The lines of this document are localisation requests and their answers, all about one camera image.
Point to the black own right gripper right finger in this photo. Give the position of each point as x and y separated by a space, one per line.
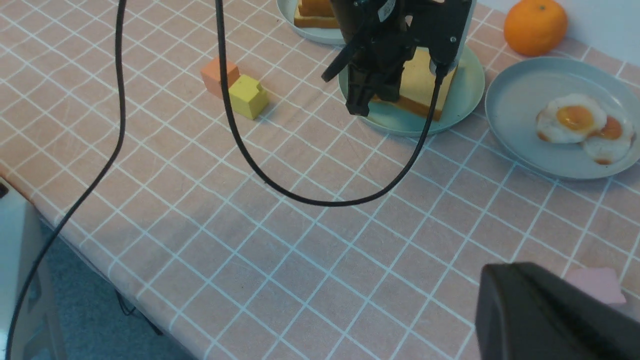
525 312

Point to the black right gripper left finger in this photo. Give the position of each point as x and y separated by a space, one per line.
360 90

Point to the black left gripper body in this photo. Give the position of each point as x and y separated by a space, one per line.
381 35

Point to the toast slice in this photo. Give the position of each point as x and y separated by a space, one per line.
417 87
315 8
312 21

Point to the fried egg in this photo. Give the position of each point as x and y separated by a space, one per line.
570 119
610 144

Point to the pink foam cube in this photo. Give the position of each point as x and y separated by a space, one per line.
600 283

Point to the pale blue bread plate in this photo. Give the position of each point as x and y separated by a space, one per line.
288 8

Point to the green centre plate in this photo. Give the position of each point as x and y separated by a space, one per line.
467 84

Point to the yellow notched foam block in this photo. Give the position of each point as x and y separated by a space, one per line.
247 97

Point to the grey blue egg plate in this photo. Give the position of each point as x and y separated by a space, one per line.
521 91

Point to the orange foam cube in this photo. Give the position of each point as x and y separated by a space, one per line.
211 76

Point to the orange mandarin fruit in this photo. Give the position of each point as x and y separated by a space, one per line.
533 28

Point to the white cabinet beside table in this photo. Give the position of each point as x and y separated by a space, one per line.
38 334

